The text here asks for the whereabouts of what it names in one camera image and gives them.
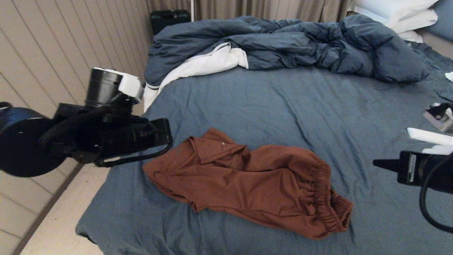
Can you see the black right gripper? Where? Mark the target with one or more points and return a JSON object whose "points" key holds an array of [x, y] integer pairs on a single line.
{"points": [[412, 168]]}

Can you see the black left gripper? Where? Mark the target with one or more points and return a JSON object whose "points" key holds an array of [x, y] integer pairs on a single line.
{"points": [[141, 136]]}

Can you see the brown shorts with white print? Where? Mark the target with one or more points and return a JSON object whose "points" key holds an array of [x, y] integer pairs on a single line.
{"points": [[254, 184]]}

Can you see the orange and navy left arm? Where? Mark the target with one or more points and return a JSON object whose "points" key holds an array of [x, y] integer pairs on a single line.
{"points": [[24, 148]]}

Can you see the white flat paper strip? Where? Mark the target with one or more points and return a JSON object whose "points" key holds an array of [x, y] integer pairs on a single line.
{"points": [[428, 136]]}

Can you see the small white paper scrap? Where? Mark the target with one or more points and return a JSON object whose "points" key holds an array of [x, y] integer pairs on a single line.
{"points": [[450, 76]]}

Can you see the dark green suitcase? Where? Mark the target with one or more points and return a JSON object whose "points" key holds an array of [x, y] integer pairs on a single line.
{"points": [[170, 19]]}

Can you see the blue bed sheet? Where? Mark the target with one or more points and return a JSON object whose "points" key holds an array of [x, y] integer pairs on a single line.
{"points": [[283, 106]]}

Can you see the beige mattress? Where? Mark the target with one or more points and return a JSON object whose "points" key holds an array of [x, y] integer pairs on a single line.
{"points": [[439, 44]]}

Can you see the small white pillow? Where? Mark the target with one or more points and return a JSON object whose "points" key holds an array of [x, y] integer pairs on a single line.
{"points": [[412, 36]]}

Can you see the white pole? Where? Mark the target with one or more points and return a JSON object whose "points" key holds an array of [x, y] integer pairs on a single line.
{"points": [[193, 9]]}

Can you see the crumpled dark blue duvet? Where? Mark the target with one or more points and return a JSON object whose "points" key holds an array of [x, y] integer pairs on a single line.
{"points": [[318, 42]]}

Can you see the flat white pillow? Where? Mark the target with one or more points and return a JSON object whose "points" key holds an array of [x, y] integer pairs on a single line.
{"points": [[419, 20]]}

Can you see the blue pillow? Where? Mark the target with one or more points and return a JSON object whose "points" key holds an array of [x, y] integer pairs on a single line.
{"points": [[442, 17]]}

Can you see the large white pillow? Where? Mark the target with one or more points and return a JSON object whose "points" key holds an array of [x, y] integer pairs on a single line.
{"points": [[385, 7]]}

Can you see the beige curtain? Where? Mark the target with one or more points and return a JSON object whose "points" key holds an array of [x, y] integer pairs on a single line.
{"points": [[247, 7]]}

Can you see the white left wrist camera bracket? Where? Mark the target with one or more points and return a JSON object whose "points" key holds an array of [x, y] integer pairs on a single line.
{"points": [[131, 85]]}

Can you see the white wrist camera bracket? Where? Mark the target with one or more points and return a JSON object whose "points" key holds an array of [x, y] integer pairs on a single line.
{"points": [[440, 117], [131, 85]]}

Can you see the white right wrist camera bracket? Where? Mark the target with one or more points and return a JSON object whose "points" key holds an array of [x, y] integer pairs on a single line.
{"points": [[440, 117]]}

